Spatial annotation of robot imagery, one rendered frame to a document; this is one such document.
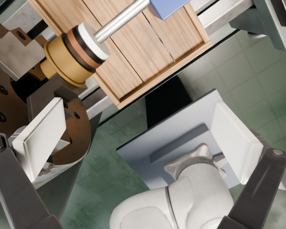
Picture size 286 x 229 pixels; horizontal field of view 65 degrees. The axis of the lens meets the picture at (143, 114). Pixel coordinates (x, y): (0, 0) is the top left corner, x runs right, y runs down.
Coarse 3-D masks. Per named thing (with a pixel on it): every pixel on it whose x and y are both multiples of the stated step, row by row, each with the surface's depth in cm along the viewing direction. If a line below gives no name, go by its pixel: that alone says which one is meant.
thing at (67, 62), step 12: (60, 36) 36; (72, 36) 36; (48, 48) 37; (60, 48) 36; (72, 48) 36; (84, 48) 35; (48, 60) 36; (60, 60) 36; (72, 60) 36; (84, 60) 36; (96, 60) 37; (48, 72) 38; (60, 72) 36; (72, 72) 37; (84, 72) 38; (72, 84) 38
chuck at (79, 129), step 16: (0, 80) 36; (32, 80) 46; (0, 96) 34; (16, 96) 37; (0, 112) 33; (16, 112) 35; (80, 112) 53; (0, 128) 31; (16, 128) 33; (80, 128) 49; (80, 144) 45; (64, 160) 38; (48, 176) 38
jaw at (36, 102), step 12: (48, 84) 37; (60, 84) 36; (36, 96) 38; (48, 96) 36; (60, 96) 37; (72, 96) 38; (36, 108) 37; (72, 108) 38; (60, 144) 35; (48, 168) 36
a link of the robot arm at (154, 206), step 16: (144, 192) 75; (160, 192) 72; (128, 208) 71; (144, 208) 68; (160, 208) 68; (112, 224) 71; (128, 224) 66; (144, 224) 64; (160, 224) 64; (176, 224) 66
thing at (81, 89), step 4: (44, 80) 45; (48, 80) 45; (36, 84) 46; (40, 84) 46; (84, 84) 54; (32, 88) 46; (36, 88) 46; (80, 88) 51; (84, 88) 53; (32, 92) 46; (80, 92) 54
